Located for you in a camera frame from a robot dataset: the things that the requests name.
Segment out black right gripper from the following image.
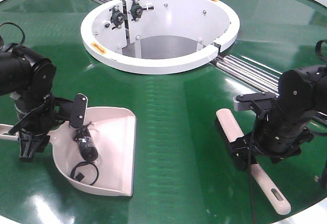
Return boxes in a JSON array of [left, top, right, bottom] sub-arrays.
[[228, 129, 314, 171]]

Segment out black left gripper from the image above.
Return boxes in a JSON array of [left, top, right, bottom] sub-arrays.
[[8, 93, 87, 162]]

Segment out pink hand brush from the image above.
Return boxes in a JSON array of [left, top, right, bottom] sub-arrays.
[[216, 108, 291, 215]]

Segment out pink plastic dustpan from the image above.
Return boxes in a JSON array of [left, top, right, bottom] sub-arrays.
[[0, 106, 137, 197]]

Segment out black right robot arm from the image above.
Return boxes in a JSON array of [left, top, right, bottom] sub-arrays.
[[227, 65, 326, 170]]

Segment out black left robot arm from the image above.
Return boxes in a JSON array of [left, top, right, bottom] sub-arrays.
[[1, 39, 88, 162]]

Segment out green conveyor belt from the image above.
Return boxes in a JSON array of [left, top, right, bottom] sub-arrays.
[[1, 0, 326, 223]]

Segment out right steel transfer rollers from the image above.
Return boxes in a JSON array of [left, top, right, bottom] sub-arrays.
[[209, 54, 327, 127]]

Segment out front orange arrow sticker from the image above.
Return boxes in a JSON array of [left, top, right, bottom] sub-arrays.
[[90, 42, 107, 55]]

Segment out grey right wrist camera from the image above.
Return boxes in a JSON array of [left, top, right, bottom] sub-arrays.
[[233, 92, 276, 111]]

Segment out left black bearing mount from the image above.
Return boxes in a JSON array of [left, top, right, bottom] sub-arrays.
[[110, 5, 125, 30]]

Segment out black bearing mount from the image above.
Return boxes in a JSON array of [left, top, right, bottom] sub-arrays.
[[110, 5, 125, 30], [129, 0, 154, 21]]

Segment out white inner conveyor ring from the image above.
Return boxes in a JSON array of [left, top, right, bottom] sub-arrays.
[[80, 0, 241, 76]]

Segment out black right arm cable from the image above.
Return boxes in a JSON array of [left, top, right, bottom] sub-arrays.
[[246, 39, 327, 224]]

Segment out right black bearing mount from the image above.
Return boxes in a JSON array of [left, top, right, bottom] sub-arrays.
[[129, 0, 154, 21]]

